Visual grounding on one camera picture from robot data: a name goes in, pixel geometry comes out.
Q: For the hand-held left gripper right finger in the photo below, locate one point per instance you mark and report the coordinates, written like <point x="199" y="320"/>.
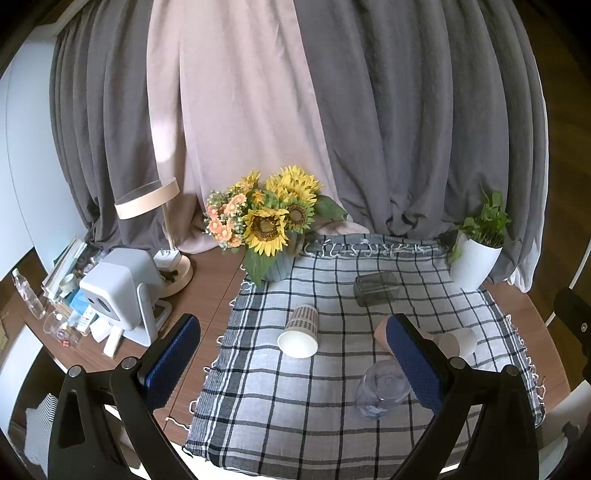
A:
<point x="414" y="364"/>

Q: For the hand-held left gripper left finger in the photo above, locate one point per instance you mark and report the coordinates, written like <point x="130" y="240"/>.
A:
<point x="174" y="364"/>

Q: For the checked paper cup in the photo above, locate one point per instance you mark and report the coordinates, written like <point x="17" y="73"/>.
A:
<point x="302" y="323"/>

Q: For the pink cup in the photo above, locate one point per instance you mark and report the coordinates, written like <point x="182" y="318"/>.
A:
<point x="381" y="334"/>

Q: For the clear glass cup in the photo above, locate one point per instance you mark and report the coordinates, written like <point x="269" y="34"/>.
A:
<point x="378" y="392"/>

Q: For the white cup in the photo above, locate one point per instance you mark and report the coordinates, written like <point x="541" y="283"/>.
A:
<point x="458" y="342"/>

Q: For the clear plastic cup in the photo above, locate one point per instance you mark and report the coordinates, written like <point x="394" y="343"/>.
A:
<point x="54" y="325"/>

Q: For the small white box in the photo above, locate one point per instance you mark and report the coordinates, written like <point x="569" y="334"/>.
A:
<point x="99" y="330"/>

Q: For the dark transparent plastic box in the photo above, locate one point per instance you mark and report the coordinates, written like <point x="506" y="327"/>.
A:
<point x="376" y="288"/>

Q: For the white projector on stand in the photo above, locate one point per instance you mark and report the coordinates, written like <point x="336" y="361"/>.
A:
<point x="120" y="277"/>

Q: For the white plug adapter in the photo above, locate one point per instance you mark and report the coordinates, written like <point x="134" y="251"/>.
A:
<point x="165" y="259"/>

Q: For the plaid tablecloth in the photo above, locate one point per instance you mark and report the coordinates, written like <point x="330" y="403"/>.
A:
<point x="286" y="397"/>

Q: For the potted green plant white pot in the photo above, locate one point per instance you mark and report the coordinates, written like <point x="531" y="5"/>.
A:
<point x="473" y="261"/>

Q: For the grey ribbed vase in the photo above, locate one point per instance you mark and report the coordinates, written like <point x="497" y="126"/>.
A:
<point x="279" y="268"/>

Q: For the striped white cloth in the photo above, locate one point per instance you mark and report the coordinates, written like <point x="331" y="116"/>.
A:
<point x="41" y="429"/>

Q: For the clear plastic bottle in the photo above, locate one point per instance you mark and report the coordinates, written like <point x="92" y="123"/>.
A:
<point x="28" y="295"/>

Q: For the sunflower bouquet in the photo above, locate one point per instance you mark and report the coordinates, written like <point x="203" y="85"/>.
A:
<point x="265" y="226"/>

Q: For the beige desk lamp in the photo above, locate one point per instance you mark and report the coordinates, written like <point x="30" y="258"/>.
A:
<point x="147" y="196"/>

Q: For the grey curtain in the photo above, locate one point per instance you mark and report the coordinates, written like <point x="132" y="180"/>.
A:
<point x="106" y="115"/>
<point x="415" y="115"/>

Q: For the pink curtain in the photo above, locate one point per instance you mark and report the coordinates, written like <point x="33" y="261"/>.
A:
<point x="240" y="115"/>

